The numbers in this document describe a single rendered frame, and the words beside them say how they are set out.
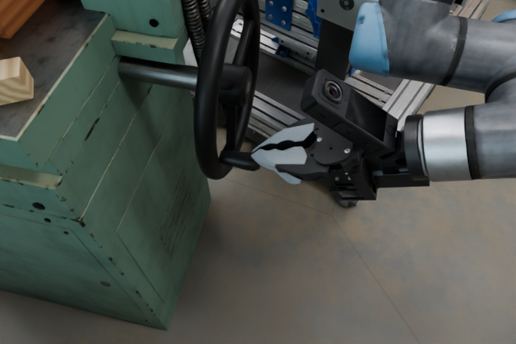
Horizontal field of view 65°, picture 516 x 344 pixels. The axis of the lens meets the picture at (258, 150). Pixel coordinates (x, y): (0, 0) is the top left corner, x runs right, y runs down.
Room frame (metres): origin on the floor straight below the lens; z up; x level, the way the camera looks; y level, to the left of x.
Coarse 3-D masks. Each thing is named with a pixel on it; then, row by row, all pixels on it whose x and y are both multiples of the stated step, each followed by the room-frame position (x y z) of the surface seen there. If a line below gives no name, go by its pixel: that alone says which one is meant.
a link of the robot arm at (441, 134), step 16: (432, 112) 0.27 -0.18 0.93; (448, 112) 0.27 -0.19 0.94; (464, 112) 0.26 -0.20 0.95; (432, 128) 0.25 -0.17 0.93; (448, 128) 0.24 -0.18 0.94; (464, 128) 0.24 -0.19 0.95; (432, 144) 0.23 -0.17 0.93; (448, 144) 0.23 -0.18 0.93; (464, 144) 0.23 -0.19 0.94; (432, 160) 0.22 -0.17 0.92; (448, 160) 0.22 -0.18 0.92; (464, 160) 0.22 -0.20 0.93; (432, 176) 0.22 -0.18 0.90; (448, 176) 0.21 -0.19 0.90; (464, 176) 0.21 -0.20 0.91
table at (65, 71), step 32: (64, 0) 0.51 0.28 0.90; (32, 32) 0.44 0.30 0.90; (64, 32) 0.44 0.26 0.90; (96, 32) 0.44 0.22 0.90; (128, 32) 0.48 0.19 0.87; (32, 64) 0.38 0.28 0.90; (64, 64) 0.38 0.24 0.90; (96, 64) 0.42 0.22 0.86; (64, 96) 0.35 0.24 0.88; (0, 128) 0.28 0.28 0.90; (32, 128) 0.28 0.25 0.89; (64, 128) 0.32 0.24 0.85; (0, 160) 0.27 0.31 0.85; (32, 160) 0.26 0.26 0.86
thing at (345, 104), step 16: (320, 80) 0.29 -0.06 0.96; (336, 80) 0.30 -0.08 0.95; (304, 96) 0.28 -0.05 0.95; (320, 96) 0.27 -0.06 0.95; (336, 96) 0.28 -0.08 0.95; (352, 96) 0.29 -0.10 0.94; (304, 112) 0.27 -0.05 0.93; (320, 112) 0.27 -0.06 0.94; (336, 112) 0.26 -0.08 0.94; (352, 112) 0.27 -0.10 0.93; (368, 112) 0.28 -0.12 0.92; (384, 112) 0.29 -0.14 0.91; (336, 128) 0.26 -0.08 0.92; (352, 128) 0.26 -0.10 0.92; (368, 128) 0.26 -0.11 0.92; (384, 128) 0.27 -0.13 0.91; (368, 144) 0.25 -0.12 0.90; (384, 144) 0.25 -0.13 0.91
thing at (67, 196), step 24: (120, 96) 0.44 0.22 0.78; (144, 96) 0.50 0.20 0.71; (96, 120) 0.38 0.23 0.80; (120, 120) 0.42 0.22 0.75; (96, 144) 0.35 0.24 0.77; (0, 168) 0.29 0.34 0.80; (72, 168) 0.30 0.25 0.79; (96, 168) 0.33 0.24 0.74; (0, 192) 0.28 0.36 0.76; (24, 192) 0.27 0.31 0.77; (48, 192) 0.26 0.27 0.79; (72, 192) 0.28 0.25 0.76; (72, 216) 0.26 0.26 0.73
